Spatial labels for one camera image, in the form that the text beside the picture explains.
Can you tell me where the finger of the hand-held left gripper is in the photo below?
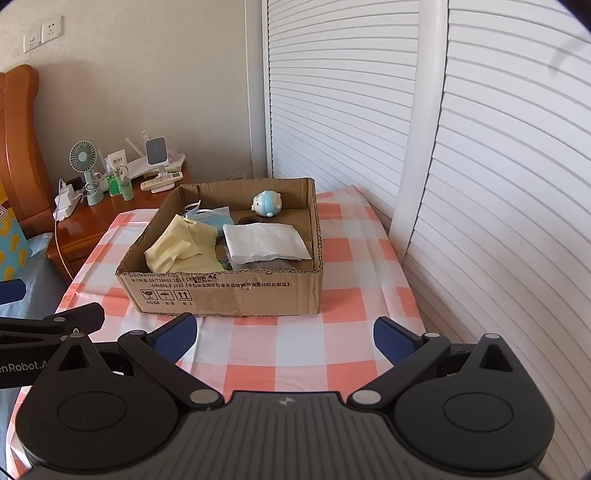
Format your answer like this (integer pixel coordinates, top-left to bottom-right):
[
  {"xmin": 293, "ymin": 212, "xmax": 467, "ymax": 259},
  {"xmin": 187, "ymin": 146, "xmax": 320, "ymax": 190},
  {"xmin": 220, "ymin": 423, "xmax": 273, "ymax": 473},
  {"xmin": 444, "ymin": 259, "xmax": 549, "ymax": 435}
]
[
  {"xmin": 0, "ymin": 302, "xmax": 106, "ymax": 347},
  {"xmin": 0, "ymin": 278, "xmax": 27, "ymax": 305}
]

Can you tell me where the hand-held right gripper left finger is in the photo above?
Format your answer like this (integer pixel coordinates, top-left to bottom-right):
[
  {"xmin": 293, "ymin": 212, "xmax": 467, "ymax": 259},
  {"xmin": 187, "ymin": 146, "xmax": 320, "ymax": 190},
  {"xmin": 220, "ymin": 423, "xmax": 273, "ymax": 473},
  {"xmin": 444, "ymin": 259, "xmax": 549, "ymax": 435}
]
[{"xmin": 54, "ymin": 313, "xmax": 226, "ymax": 411}]

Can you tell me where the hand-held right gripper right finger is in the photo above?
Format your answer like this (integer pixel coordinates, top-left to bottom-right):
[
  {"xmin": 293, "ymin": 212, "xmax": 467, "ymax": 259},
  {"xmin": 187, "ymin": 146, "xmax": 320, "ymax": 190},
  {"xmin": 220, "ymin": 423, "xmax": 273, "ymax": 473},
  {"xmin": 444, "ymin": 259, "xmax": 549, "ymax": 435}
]
[{"xmin": 346, "ymin": 316, "xmax": 517, "ymax": 409}]

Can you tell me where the brown cardboard box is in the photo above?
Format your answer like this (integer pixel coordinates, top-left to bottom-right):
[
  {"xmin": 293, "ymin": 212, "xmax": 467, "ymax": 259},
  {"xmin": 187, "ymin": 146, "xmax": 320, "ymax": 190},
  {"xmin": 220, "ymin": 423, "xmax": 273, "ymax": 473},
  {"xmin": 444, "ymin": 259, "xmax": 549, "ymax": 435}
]
[{"xmin": 115, "ymin": 178, "xmax": 322, "ymax": 318}]

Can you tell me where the pale yellow cloth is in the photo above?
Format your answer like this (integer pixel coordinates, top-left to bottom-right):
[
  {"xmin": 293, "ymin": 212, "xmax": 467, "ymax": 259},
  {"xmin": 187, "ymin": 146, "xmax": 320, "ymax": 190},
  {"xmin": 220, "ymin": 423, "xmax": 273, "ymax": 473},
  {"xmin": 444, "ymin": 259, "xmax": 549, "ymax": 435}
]
[{"xmin": 144, "ymin": 215, "xmax": 227, "ymax": 274}]

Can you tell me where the grey fabric pouch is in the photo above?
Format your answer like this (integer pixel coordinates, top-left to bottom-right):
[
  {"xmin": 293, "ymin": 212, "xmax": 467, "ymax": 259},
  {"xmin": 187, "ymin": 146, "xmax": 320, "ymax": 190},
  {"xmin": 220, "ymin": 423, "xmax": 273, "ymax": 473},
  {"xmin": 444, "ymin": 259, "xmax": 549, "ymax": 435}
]
[{"xmin": 231, "ymin": 259, "xmax": 315, "ymax": 273}]

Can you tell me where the blue face mask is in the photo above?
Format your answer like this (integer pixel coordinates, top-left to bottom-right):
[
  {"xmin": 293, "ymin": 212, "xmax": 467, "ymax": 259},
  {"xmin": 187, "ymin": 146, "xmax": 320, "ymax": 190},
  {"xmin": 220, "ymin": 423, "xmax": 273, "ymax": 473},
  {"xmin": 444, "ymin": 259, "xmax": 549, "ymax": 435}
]
[{"xmin": 182, "ymin": 199, "xmax": 232, "ymax": 229}]

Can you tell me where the white tissue pack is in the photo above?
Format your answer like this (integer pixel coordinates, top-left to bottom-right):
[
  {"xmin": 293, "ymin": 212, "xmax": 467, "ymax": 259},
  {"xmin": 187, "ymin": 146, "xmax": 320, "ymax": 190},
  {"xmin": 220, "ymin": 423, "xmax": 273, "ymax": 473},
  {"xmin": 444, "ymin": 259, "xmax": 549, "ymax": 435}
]
[{"xmin": 222, "ymin": 223, "xmax": 313, "ymax": 265}]

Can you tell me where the blue white plush toy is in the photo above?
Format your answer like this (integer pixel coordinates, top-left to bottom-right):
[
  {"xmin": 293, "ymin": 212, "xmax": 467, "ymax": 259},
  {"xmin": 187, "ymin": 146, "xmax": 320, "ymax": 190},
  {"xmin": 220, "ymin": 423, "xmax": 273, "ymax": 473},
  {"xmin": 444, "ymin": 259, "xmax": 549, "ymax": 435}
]
[{"xmin": 252, "ymin": 190, "xmax": 283, "ymax": 217}]

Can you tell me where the yellow blue printed box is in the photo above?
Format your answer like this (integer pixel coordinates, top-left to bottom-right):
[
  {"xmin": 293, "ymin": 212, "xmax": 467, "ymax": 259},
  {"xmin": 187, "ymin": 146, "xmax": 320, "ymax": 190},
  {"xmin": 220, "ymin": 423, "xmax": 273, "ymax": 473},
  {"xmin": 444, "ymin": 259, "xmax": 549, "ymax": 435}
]
[{"xmin": 0, "ymin": 178, "xmax": 31, "ymax": 280}]

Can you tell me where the white power strip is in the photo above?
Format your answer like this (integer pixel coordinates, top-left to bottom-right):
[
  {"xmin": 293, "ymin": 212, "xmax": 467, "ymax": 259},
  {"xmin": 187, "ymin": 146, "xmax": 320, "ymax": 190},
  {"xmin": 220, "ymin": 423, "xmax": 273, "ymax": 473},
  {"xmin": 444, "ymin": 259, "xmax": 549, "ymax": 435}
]
[{"xmin": 53, "ymin": 189, "xmax": 84, "ymax": 220}]

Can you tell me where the wooden nightstand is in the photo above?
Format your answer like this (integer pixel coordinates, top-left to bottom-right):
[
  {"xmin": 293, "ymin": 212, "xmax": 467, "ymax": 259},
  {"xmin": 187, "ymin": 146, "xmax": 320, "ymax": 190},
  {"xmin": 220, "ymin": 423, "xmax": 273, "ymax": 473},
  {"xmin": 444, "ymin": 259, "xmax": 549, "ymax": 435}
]
[{"xmin": 46, "ymin": 161, "xmax": 192, "ymax": 282}]

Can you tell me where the pink white checkered tablecloth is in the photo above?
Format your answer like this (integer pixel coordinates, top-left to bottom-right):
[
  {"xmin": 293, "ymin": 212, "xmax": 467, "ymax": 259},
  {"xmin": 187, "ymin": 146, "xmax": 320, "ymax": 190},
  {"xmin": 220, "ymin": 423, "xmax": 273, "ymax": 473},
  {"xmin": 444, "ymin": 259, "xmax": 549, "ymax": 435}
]
[{"xmin": 9, "ymin": 185, "xmax": 426, "ymax": 480}]

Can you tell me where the green desk fan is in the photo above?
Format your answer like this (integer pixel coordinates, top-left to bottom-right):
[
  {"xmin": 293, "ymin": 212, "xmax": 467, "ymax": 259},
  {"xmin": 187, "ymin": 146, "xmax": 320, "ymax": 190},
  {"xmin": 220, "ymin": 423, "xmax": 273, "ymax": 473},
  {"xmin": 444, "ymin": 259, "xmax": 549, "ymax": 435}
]
[{"xmin": 69, "ymin": 141, "xmax": 106, "ymax": 206}]

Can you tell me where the wooden headboard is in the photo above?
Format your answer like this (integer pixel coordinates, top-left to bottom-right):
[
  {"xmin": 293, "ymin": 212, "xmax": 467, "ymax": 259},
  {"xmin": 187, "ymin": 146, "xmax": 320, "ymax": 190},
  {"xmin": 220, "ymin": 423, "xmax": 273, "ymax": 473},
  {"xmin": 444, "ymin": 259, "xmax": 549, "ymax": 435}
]
[{"xmin": 0, "ymin": 65, "xmax": 56, "ymax": 236}]

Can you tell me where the white remote control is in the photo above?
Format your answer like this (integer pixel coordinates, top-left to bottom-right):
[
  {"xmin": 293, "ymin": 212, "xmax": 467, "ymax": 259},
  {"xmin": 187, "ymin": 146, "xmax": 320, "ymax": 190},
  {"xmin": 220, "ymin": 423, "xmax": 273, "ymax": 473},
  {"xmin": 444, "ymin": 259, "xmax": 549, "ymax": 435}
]
[{"xmin": 141, "ymin": 171, "xmax": 184, "ymax": 192}]

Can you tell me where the white router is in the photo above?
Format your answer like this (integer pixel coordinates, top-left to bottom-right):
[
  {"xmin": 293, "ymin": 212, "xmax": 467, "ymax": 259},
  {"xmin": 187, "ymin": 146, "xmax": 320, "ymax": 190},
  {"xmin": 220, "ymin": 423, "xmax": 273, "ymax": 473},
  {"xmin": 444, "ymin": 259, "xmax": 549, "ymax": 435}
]
[{"xmin": 124, "ymin": 131, "xmax": 186, "ymax": 180}]

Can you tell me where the white phone stand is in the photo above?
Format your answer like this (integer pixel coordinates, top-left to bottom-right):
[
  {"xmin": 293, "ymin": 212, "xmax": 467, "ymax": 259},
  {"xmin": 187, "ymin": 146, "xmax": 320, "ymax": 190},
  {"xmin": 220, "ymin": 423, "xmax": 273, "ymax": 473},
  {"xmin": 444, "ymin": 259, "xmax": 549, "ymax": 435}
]
[{"xmin": 145, "ymin": 135, "xmax": 171, "ymax": 181}]

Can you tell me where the white louvered wardrobe door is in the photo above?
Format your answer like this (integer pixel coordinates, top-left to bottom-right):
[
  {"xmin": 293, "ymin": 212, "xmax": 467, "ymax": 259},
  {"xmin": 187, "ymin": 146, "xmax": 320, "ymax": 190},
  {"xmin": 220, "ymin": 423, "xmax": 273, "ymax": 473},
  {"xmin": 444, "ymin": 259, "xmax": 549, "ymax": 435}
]
[
  {"xmin": 392, "ymin": 0, "xmax": 591, "ymax": 480},
  {"xmin": 245, "ymin": 0, "xmax": 451, "ymax": 259}
]

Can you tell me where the white cable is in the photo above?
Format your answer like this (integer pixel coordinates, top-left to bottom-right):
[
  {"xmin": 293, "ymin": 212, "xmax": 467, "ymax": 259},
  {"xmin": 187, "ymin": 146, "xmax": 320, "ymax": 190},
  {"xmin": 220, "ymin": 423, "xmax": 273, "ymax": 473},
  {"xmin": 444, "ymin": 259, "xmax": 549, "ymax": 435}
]
[{"xmin": 54, "ymin": 217, "xmax": 75, "ymax": 282}]

